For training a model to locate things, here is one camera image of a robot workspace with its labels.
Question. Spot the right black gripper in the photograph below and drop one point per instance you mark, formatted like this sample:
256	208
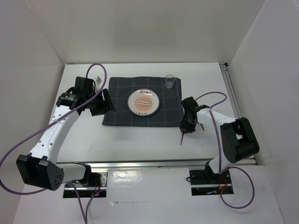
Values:
183	126

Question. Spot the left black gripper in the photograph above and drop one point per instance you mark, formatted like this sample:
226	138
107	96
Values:
106	105

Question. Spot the dark checked cloth placemat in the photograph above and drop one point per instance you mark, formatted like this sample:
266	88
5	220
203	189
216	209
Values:
169	113

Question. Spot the white plate orange sunburst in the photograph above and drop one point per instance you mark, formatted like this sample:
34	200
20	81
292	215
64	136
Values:
143	102

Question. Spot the clear plastic cup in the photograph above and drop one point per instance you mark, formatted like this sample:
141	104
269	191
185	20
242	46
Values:
169	81

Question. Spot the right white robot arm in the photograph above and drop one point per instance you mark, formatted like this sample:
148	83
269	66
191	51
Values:
235	137

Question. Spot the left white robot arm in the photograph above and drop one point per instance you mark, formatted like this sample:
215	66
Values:
39	167

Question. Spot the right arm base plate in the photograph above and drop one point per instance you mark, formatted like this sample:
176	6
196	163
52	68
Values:
205	183

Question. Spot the aluminium rail front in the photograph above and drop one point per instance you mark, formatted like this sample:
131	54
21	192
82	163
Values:
190	163

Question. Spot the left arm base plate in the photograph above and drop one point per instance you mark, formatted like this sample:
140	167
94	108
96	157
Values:
95	187

